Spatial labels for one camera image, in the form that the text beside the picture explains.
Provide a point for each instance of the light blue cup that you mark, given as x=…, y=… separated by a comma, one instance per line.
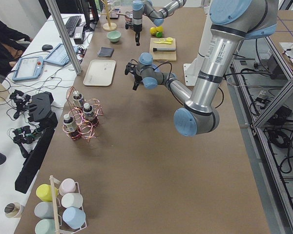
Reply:
x=74, y=217

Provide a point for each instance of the aluminium frame post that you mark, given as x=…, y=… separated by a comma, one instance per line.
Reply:
x=56, y=15

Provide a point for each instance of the front drink bottle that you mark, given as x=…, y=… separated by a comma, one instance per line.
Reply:
x=90, y=115

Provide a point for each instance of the mint green cup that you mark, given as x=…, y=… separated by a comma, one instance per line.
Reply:
x=45, y=226

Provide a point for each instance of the yellow plastic knife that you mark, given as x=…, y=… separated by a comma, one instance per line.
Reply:
x=163, y=42

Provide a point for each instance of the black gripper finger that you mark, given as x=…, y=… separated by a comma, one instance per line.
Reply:
x=137, y=38
x=135, y=85

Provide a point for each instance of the yellow lemon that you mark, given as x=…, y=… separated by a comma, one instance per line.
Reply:
x=159, y=29
x=153, y=31

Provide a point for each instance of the black computer mouse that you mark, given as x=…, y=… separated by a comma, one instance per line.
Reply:
x=47, y=47

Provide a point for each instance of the grey cup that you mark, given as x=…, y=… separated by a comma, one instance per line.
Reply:
x=44, y=210

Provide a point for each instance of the cream rabbit tray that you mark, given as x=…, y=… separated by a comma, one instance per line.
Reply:
x=100, y=73

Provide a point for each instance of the upper yellow lemon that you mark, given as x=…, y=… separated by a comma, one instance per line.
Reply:
x=159, y=29

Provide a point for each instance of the yellow cup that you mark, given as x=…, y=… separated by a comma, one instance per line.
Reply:
x=43, y=192

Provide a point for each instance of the bamboo cutting board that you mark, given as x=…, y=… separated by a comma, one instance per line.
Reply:
x=163, y=56

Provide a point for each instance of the wooden mug tree stand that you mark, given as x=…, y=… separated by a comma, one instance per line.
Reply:
x=107, y=9

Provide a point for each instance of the left back drink bottle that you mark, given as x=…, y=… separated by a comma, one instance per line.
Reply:
x=71, y=127

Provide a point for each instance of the grey folded cloth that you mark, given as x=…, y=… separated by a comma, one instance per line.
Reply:
x=105, y=52

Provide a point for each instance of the far teach pendant tablet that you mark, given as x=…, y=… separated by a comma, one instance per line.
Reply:
x=58, y=56

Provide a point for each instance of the lower yellow lemon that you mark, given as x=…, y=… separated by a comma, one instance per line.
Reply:
x=153, y=31

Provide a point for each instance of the right back drink bottle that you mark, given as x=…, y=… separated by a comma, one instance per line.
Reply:
x=78, y=99

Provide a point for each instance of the drink bottle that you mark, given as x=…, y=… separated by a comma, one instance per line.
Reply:
x=78, y=99
x=90, y=115
x=71, y=127

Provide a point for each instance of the pink cup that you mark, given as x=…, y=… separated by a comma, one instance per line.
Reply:
x=67, y=186

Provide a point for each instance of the white cup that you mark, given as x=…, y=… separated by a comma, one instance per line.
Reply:
x=72, y=200

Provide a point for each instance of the teach pendant tablet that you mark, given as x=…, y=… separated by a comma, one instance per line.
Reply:
x=28, y=68
x=58, y=56

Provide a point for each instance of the black keyboard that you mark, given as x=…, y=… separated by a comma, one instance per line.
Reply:
x=71, y=24

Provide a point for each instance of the steel muddler black tip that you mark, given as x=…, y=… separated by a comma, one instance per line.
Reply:
x=163, y=49

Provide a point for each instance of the tape roll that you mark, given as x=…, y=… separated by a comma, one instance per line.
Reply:
x=13, y=210

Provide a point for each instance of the green lime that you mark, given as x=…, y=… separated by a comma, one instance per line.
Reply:
x=158, y=34

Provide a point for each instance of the copper wire bottle rack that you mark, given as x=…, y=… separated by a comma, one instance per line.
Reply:
x=86, y=129

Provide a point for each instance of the near teach pendant tablet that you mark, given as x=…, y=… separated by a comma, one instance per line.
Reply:
x=28, y=68

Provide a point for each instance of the pink ice bucket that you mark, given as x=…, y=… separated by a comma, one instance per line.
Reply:
x=128, y=19

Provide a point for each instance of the white cup rack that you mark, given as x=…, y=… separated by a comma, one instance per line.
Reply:
x=57, y=217

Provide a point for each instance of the mint green bowl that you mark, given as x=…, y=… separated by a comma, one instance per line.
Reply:
x=114, y=36

